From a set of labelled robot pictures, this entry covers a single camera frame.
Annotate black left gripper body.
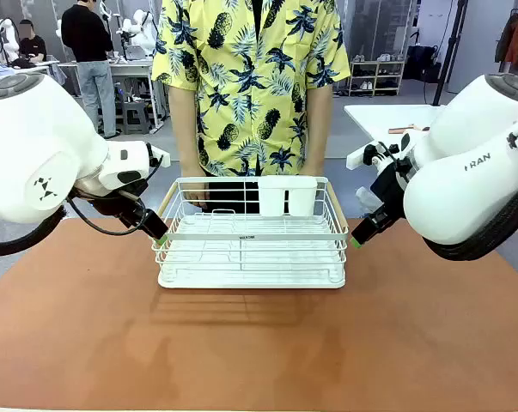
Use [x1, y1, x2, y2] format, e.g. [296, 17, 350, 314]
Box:
[91, 179, 151, 229]

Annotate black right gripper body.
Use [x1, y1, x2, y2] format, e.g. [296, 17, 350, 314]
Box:
[367, 161, 409, 227]

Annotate person's left forearm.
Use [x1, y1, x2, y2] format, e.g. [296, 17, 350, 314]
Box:
[302, 82, 334, 169]

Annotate person's right forearm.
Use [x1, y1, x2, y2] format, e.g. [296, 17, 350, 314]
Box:
[168, 83, 209, 181]

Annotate person's right hand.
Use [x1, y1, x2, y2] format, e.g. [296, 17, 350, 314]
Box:
[181, 171, 210, 210]

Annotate clear plastic bag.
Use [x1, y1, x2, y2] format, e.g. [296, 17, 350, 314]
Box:
[354, 185, 378, 212]

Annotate brown tool on table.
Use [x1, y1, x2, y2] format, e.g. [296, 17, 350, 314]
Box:
[387, 124, 432, 135]

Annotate white side table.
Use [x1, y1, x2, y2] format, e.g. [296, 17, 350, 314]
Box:
[344, 103, 448, 149]

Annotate black trousers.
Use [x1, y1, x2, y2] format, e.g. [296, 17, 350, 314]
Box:
[205, 169, 260, 215]

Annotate grey step stool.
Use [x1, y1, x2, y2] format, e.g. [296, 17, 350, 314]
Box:
[121, 100, 150, 136]

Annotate white cutlery holder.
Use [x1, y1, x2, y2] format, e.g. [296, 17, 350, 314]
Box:
[257, 175, 319, 217]

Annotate white drip tray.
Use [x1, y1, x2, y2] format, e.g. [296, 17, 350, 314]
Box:
[157, 262, 348, 290]

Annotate shoe rack shelf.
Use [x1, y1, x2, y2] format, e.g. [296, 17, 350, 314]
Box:
[348, 59, 406, 97]

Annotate black bag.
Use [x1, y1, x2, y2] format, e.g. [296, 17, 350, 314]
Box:
[402, 44, 441, 83]

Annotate white workbench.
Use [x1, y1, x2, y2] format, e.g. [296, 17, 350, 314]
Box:
[107, 58, 165, 130]

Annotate black tripod pole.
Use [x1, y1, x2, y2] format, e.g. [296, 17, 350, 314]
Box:
[431, 0, 469, 107]

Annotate standing man in black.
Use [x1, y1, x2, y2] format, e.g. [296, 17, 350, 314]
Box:
[60, 0, 119, 140]

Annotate person in pineapple shirt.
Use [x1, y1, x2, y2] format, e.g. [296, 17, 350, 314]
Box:
[150, 0, 352, 178]

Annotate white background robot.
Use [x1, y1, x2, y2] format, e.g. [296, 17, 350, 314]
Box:
[0, 16, 20, 62]
[115, 8, 157, 58]

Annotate seated man in black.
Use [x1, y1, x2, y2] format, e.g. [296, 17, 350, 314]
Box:
[16, 18, 49, 64]

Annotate wooden rack handle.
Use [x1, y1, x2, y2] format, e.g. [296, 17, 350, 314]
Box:
[156, 181, 180, 218]
[325, 181, 350, 233]

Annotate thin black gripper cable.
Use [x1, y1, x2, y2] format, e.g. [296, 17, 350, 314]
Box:
[66, 153, 164, 237]

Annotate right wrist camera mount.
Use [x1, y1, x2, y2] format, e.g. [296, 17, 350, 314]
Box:
[345, 142, 391, 171]

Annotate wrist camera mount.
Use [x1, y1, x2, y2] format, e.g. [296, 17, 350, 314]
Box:
[345, 142, 391, 171]
[148, 144, 172, 169]

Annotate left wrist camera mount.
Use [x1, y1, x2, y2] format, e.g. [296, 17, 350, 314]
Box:
[148, 144, 172, 169]

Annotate white wire dish rack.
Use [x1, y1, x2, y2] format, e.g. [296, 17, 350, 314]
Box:
[151, 176, 350, 279]

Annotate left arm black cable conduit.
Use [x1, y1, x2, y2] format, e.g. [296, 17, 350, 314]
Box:
[0, 204, 67, 258]

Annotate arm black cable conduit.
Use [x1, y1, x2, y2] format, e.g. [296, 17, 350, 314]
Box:
[421, 179, 518, 263]
[0, 204, 67, 258]

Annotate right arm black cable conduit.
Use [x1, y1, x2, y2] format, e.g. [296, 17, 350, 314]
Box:
[421, 179, 518, 263]

